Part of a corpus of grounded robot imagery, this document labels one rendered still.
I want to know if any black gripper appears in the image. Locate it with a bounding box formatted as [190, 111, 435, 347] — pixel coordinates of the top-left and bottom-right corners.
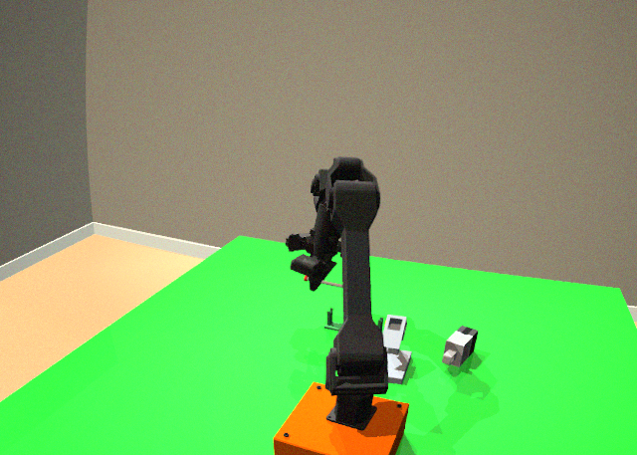
[290, 224, 341, 292]

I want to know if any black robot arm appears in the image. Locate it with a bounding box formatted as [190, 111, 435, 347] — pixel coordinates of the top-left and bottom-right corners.
[311, 157, 389, 431]

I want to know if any white tapered pin with red head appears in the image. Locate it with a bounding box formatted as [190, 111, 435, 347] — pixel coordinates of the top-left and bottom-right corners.
[304, 276, 342, 288]

